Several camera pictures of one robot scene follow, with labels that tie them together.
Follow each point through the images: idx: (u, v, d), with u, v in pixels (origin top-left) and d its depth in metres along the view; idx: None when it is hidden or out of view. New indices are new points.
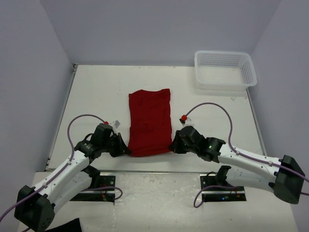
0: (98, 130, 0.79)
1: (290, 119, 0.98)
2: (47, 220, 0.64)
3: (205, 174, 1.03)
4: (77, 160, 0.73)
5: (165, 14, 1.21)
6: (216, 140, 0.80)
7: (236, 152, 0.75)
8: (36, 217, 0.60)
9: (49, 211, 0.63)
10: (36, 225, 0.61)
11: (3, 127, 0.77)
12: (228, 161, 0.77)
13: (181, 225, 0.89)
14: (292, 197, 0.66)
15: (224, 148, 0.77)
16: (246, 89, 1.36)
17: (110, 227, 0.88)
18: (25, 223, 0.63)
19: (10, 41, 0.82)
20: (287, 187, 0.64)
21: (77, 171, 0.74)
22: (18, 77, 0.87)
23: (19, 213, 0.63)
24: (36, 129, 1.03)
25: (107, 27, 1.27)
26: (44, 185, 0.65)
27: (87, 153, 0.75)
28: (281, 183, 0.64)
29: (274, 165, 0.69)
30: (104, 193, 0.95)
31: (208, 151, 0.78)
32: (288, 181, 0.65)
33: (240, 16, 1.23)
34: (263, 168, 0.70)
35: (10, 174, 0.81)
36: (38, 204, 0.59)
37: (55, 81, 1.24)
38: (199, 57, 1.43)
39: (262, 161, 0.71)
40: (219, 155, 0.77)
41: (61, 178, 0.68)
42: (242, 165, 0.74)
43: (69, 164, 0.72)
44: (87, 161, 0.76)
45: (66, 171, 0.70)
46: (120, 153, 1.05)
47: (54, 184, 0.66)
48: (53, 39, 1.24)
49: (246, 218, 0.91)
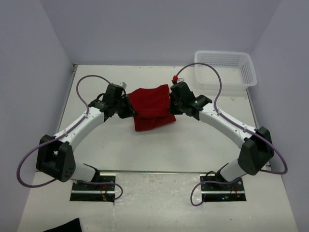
0: (110, 90, 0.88)
1: (290, 119, 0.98)
2: (69, 170, 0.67)
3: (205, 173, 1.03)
4: (93, 114, 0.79)
5: (165, 14, 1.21)
6: (203, 97, 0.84)
7: (218, 112, 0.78)
8: (60, 163, 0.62)
9: (71, 159, 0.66)
10: (60, 173, 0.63)
11: (3, 127, 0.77)
12: (208, 120, 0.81)
13: (181, 225, 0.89)
14: (252, 166, 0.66)
15: (208, 107, 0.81)
16: (246, 89, 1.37)
17: (110, 227, 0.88)
18: (48, 172, 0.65)
19: (9, 41, 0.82)
20: (251, 153, 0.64)
21: (92, 125, 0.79)
22: (18, 77, 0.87)
23: (42, 163, 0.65)
24: (36, 129, 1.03)
25: (107, 27, 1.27)
26: (65, 134, 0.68)
27: (101, 109, 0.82)
28: (246, 147, 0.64)
29: (248, 131, 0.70)
30: (104, 193, 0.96)
31: (192, 105, 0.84)
32: (254, 148, 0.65)
33: (240, 16, 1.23)
34: (236, 132, 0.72)
35: (10, 174, 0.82)
36: (61, 149, 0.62)
37: (55, 81, 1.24)
38: (199, 57, 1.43)
39: (239, 126, 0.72)
40: (201, 111, 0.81)
41: (80, 129, 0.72)
42: (219, 124, 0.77)
43: (86, 117, 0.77)
44: (101, 118, 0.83)
45: (84, 123, 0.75)
46: (130, 116, 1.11)
47: (74, 134, 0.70)
48: (53, 39, 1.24)
49: (245, 218, 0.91)
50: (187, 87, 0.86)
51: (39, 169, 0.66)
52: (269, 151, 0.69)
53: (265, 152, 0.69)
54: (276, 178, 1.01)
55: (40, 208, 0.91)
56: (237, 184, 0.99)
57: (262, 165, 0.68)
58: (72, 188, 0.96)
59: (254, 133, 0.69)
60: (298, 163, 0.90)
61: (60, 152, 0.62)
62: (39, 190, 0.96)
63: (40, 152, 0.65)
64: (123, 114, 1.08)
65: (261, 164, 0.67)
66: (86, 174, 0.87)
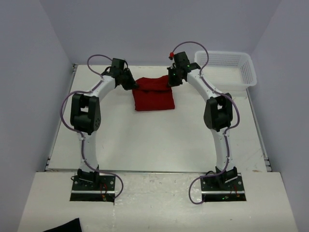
0: (115, 62, 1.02)
1: (290, 119, 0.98)
2: (97, 121, 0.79)
3: (203, 173, 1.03)
4: (107, 79, 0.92)
5: (165, 14, 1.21)
6: (195, 64, 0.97)
7: (200, 75, 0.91)
8: (91, 114, 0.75)
9: (98, 110, 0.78)
10: (91, 123, 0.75)
11: (3, 127, 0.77)
12: (193, 82, 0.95)
13: (181, 225, 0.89)
14: (210, 121, 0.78)
15: (196, 71, 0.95)
16: (246, 89, 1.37)
17: (110, 227, 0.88)
18: (80, 124, 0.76)
19: (9, 41, 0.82)
20: (211, 108, 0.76)
21: (107, 88, 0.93)
22: (18, 78, 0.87)
23: (75, 117, 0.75)
24: (37, 129, 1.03)
25: (107, 27, 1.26)
26: (91, 90, 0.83)
27: (112, 76, 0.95)
28: (208, 103, 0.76)
29: (216, 92, 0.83)
30: (104, 193, 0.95)
31: (184, 67, 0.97)
32: (216, 105, 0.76)
33: (240, 16, 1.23)
34: (207, 92, 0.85)
35: (10, 174, 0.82)
36: (91, 102, 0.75)
37: (55, 80, 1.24)
38: (199, 57, 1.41)
39: (210, 87, 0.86)
40: (189, 73, 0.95)
41: (101, 88, 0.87)
42: (199, 86, 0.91)
43: (103, 80, 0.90)
44: (112, 84, 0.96)
45: (103, 85, 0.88)
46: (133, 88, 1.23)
47: (97, 92, 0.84)
48: (53, 39, 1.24)
49: (245, 218, 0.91)
50: (184, 55, 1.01)
51: (72, 124, 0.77)
52: (228, 114, 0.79)
53: (225, 115, 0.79)
54: (276, 178, 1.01)
55: (40, 208, 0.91)
56: (238, 184, 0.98)
57: (222, 123, 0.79)
58: (72, 188, 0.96)
59: (219, 93, 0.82)
60: (298, 163, 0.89)
61: (91, 102, 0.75)
62: (39, 190, 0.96)
63: (73, 107, 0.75)
64: (126, 85, 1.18)
65: (221, 123, 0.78)
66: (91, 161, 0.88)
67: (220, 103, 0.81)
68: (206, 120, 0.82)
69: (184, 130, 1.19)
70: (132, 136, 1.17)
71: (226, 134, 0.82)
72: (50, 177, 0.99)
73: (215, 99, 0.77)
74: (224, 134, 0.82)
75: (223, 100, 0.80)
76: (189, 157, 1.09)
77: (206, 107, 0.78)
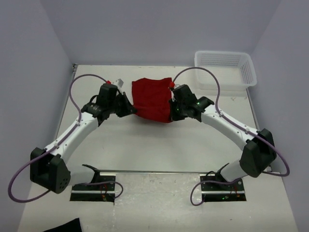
0: (103, 91, 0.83)
1: (290, 119, 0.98)
2: (64, 181, 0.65)
3: (205, 173, 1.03)
4: (86, 121, 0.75)
5: (165, 14, 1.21)
6: (205, 98, 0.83)
7: (220, 113, 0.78)
8: (52, 177, 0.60)
9: (65, 170, 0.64)
10: (53, 186, 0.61)
11: (3, 127, 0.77)
12: (209, 121, 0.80)
13: (181, 224, 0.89)
14: (255, 168, 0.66)
15: (210, 108, 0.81)
16: (247, 88, 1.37)
17: (110, 227, 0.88)
18: (43, 184, 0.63)
19: (9, 41, 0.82)
20: (254, 155, 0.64)
21: (84, 133, 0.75)
22: (18, 77, 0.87)
23: (35, 176, 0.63)
24: (36, 130, 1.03)
25: (107, 26, 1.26)
26: (56, 145, 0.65)
27: (95, 114, 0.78)
28: (249, 150, 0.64)
29: (250, 133, 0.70)
30: (104, 193, 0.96)
31: (194, 106, 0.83)
32: (257, 150, 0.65)
33: (240, 16, 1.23)
34: (239, 133, 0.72)
35: (10, 174, 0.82)
36: (51, 164, 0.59)
37: (55, 80, 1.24)
38: (199, 57, 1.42)
39: (240, 127, 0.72)
40: (203, 113, 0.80)
41: (72, 138, 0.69)
42: (221, 126, 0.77)
43: (78, 124, 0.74)
44: (94, 124, 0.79)
45: (77, 131, 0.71)
46: (126, 115, 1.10)
47: (66, 145, 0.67)
48: (53, 39, 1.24)
49: (245, 218, 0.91)
50: (188, 89, 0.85)
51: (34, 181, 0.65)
52: (271, 153, 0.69)
53: (267, 155, 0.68)
54: (276, 178, 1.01)
55: (40, 208, 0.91)
56: (237, 184, 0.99)
57: (266, 166, 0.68)
58: (72, 188, 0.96)
59: (256, 134, 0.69)
60: (298, 163, 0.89)
61: (52, 164, 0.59)
62: (39, 189, 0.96)
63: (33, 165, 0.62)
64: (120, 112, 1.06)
65: (264, 165, 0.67)
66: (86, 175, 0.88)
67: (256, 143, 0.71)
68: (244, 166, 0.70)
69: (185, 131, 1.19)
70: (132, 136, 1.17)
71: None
72: None
73: (253, 142, 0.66)
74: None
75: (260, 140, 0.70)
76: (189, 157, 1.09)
77: (245, 153, 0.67)
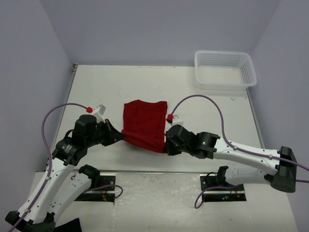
0: (78, 127, 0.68)
1: (290, 119, 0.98)
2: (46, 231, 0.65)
3: (205, 174, 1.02)
4: (57, 171, 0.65)
5: (165, 14, 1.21)
6: (207, 133, 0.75)
7: (234, 147, 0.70)
8: None
9: (43, 227, 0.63)
10: None
11: (3, 127, 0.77)
12: (223, 157, 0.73)
13: (181, 225, 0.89)
14: (291, 188, 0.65)
15: (219, 143, 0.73)
16: (247, 88, 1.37)
17: (110, 227, 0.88)
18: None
19: (9, 41, 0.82)
20: (290, 180, 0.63)
21: (62, 180, 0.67)
22: (18, 77, 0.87)
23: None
24: (36, 130, 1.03)
25: (106, 26, 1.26)
26: (27, 210, 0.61)
27: (67, 161, 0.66)
28: (284, 177, 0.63)
29: (275, 157, 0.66)
30: (104, 193, 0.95)
31: (202, 147, 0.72)
32: (289, 173, 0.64)
33: (240, 16, 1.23)
34: (263, 162, 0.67)
35: (10, 174, 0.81)
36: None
37: (55, 80, 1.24)
38: (199, 57, 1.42)
39: (261, 155, 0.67)
40: (216, 152, 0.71)
41: (44, 197, 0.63)
42: (240, 159, 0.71)
43: (49, 179, 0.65)
44: (69, 168, 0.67)
45: (48, 188, 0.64)
46: (111, 143, 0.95)
47: (37, 207, 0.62)
48: (53, 39, 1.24)
49: (245, 218, 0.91)
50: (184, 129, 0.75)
51: None
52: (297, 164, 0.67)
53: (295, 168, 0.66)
54: None
55: None
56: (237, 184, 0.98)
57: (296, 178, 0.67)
58: None
59: (280, 158, 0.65)
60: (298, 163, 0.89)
61: (26, 231, 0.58)
62: None
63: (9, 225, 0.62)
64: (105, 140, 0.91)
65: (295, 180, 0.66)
66: (85, 186, 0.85)
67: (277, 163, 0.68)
68: (276, 186, 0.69)
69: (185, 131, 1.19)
70: None
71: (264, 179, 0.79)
72: None
73: (283, 166, 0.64)
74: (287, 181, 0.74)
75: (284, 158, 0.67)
76: (188, 157, 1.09)
77: (277, 178, 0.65)
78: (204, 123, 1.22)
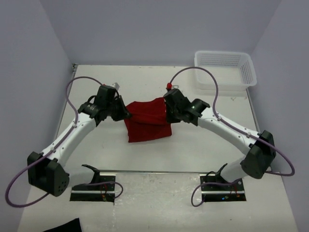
0: (101, 92, 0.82)
1: (290, 119, 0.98)
2: (62, 183, 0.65)
3: (205, 173, 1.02)
4: (83, 122, 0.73)
5: (165, 14, 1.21)
6: (199, 101, 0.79)
7: (218, 117, 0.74)
8: (50, 181, 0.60)
9: (63, 173, 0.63)
10: (52, 189, 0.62)
11: (3, 126, 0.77)
12: (207, 125, 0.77)
13: (181, 225, 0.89)
14: (258, 171, 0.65)
15: (207, 112, 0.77)
16: (246, 88, 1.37)
17: (110, 227, 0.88)
18: (41, 188, 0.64)
19: (9, 41, 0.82)
20: (258, 159, 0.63)
21: (84, 133, 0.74)
22: (18, 77, 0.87)
23: (33, 180, 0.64)
24: (36, 129, 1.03)
25: (106, 27, 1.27)
26: (53, 149, 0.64)
27: (93, 115, 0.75)
28: (252, 154, 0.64)
29: (252, 137, 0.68)
30: (104, 193, 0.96)
31: (189, 110, 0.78)
32: (259, 153, 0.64)
33: (240, 16, 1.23)
34: (240, 138, 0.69)
35: (10, 174, 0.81)
36: (49, 169, 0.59)
37: (55, 80, 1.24)
38: (199, 57, 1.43)
39: (241, 132, 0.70)
40: (201, 117, 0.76)
41: (70, 140, 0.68)
42: (221, 131, 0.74)
43: (76, 126, 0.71)
44: (92, 124, 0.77)
45: (74, 134, 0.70)
46: (121, 119, 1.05)
47: (63, 148, 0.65)
48: (53, 39, 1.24)
49: (245, 218, 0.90)
50: (179, 94, 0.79)
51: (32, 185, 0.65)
52: (272, 153, 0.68)
53: (268, 156, 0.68)
54: (276, 178, 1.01)
55: (39, 208, 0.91)
56: (238, 184, 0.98)
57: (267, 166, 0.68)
58: (72, 188, 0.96)
59: (258, 137, 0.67)
60: (298, 163, 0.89)
61: (49, 168, 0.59)
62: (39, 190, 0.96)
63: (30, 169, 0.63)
64: (118, 116, 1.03)
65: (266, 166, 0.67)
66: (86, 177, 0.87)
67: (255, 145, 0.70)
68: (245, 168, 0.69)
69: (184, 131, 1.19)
70: None
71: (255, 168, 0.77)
72: None
73: (256, 146, 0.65)
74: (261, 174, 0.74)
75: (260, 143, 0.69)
76: None
77: (248, 157, 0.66)
78: None
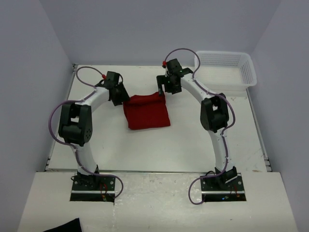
0: (109, 75, 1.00)
1: (290, 119, 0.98)
2: (88, 131, 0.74)
3: (204, 174, 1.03)
4: (101, 90, 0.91)
5: (165, 14, 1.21)
6: (187, 69, 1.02)
7: (193, 79, 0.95)
8: (83, 123, 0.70)
9: (90, 120, 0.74)
10: (83, 131, 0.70)
11: (4, 127, 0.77)
12: (187, 85, 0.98)
13: (181, 225, 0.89)
14: (206, 121, 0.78)
15: (188, 76, 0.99)
16: (246, 89, 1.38)
17: (110, 227, 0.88)
18: (70, 135, 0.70)
19: (9, 41, 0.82)
20: (205, 108, 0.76)
21: (101, 98, 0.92)
22: (18, 78, 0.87)
23: (63, 127, 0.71)
24: (37, 129, 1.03)
25: (106, 26, 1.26)
26: (82, 100, 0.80)
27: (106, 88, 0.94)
28: (203, 104, 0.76)
29: (210, 93, 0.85)
30: (104, 193, 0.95)
31: (177, 72, 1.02)
32: (210, 105, 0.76)
33: (240, 16, 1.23)
34: (202, 94, 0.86)
35: (11, 174, 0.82)
36: (83, 109, 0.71)
37: (55, 80, 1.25)
38: (199, 57, 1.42)
39: (203, 90, 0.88)
40: (183, 78, 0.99)
41: (93, 98, 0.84)
42: (193, 90, 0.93)
43: (96, 91, 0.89)
44: (106, 95, 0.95)
45: (95, 95, 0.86)
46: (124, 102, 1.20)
47: (90, 101, 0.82)
48: (52, 39, 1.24)
49: (245, 218, 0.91)
50: (175, 62, 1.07)
51: (61, 134, 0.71)
52: (224, 113, 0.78)
53: (221, 114, 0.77)
54: (276, 178, 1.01)
55: (39, 208, 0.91)
56: (238, 184, 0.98)
57: (218, 123, 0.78)
58: (72, 188, 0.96)
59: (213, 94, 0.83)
60: (298, 163, 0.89)
61: (82, 110, 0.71)
62: (39, 189, 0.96)
63: (63, 115, 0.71)
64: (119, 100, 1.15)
65: (217, 122, 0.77)
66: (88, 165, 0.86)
67: (215, 103, 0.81)
68: (203, 121, 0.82)
69: (185, 131, 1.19)
70: (133, 136, 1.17)
71: (223, 134, 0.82)
72: (50, 177, 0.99)
73: (209, 100, 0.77)
74: (221, 135, 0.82)
75: (218, 101, 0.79)
76: (188, 156, 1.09)
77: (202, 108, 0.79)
78: None
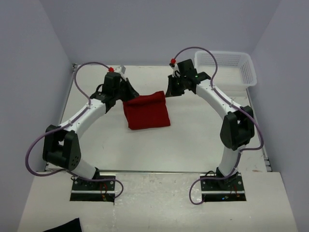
0: (107, 80, 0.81)
1: (290, 119, 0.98)
2: (75, 158, 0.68)
3: (204, 174, 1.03)
4: (96, 105, 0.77)
5: (165, 14, 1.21)
6: (203, 75, 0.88)
7: (212, 87, 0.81)
8: (66, 153, 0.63)
9: (77, 147, 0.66)
10: (66, 161, 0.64)
11: (3, 126, 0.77)
12: (203, 93, 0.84)
13: (181, 225, 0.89)
14: (230, 138, 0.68)
15: (205, 83, 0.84)
16: (247, 89, 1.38)
17: (110, 227, 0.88)
18: (54, 162, 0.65)
19: (8, 40, 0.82)
20: (231, 125, 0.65)
21: (96, 115, 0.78)
22: (18, 77, 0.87)
23: (48, 153, 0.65)
24: (36, 129, 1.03)
25: (106, 26, 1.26)
26: (69, 123, 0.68)
27: (102, 100, 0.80)
28: (227, 119, 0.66)
29: (233, 107, 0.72)
30: (104, 193, 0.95)
31: (192, 79, 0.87)
32: (235, 121, 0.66)
33: (240, 16, 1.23)
34: (223, 106, 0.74)
35: (10, 174, 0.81)
36: (66, 138, 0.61)
37: (55, 80, 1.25)
38: (199, 57, 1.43)
39: (226, 101, 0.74)
40: (199, 85, 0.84)
41: (84, 119, 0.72)
42: (212, 100, 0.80)
43: (89, 108, 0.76)
44: (104, 108, 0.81)
45: (87, 114, 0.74)
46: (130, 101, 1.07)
47: (78, 123, 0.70)
48: (52, 39, 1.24)
49: (245, 218, 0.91)
50: (189, 63, 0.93)
51: (46, 159, 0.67)
52: (249, 130, 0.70)
53: (245, 131, 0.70)
54: (277, 178, 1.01)
55: (40, 208, 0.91)
56: (238, 184, 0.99)
57: (241, 142, 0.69)
58: (72, 188, 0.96)
59: (238, 108, 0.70)
60: (298, 163, 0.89)
61: (66, 139, 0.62)
62: (39, 190, 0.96)
63: (47, 141, 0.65)
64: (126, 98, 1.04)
65: (240, 139, 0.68)
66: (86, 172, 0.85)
67: (238, 117, 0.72)
68: (223, 136, 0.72)
69: (185, 131, 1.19)
70: (133, 136, 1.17)
71: (241, 152, 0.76)
72: (50, 177, 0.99)
73: (233, 114, 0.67)
74: (239, 151, 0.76)
75: (242, 115, 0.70)
76: (188, 156, 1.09)
77: (224, 122, 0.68)
78: (205, 123, 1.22)
